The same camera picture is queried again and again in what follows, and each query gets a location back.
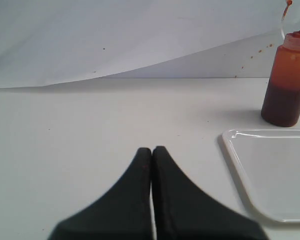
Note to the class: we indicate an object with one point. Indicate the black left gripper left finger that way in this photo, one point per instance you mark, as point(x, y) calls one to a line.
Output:
point(122, 213)

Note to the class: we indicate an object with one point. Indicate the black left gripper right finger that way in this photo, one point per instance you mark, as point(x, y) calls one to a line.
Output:
point(182, 211)

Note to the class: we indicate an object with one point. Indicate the white rectangular plastic tray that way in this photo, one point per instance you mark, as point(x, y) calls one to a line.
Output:
point(267, 162)

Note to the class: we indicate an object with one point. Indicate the red sauce squeeze bottle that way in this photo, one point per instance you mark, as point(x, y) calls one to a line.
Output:
point(281, 104)

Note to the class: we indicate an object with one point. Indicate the white paper backdrop sheet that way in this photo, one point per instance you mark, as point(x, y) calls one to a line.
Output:
point(47, 42)

